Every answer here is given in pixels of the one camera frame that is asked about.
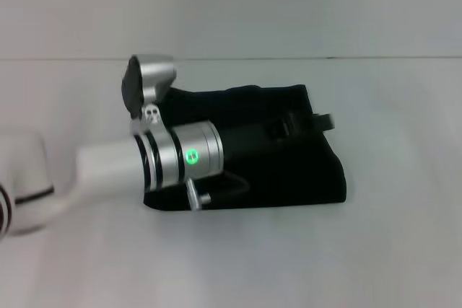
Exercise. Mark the black t-shirt with white print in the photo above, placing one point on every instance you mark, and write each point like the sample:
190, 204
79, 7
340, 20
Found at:
288, 178

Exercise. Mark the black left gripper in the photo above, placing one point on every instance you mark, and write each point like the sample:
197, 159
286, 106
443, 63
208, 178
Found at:
245, 140

